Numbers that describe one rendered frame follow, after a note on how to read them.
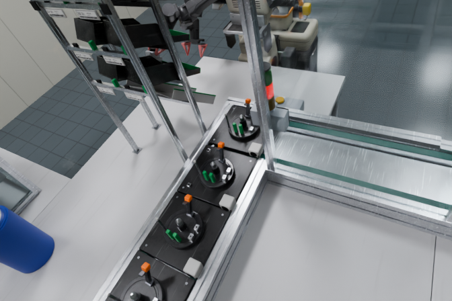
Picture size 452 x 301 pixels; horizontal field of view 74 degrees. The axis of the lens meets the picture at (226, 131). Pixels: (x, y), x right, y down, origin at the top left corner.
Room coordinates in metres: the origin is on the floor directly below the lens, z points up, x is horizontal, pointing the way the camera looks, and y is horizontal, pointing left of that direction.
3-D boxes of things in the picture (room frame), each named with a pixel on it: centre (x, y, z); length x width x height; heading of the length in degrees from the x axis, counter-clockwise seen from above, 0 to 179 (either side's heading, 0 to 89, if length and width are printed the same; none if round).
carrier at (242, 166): (0.70, 0.08, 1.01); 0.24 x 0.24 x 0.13; 50
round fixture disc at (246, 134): (0.90, -0.08, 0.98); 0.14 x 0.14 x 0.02
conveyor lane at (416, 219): (0.69, -0.30, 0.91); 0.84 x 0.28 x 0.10; 50
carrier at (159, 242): (0.52, 0.24, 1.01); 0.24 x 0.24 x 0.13; 50
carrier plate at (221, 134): (0.90, -0.08, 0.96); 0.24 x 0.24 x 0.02; 50
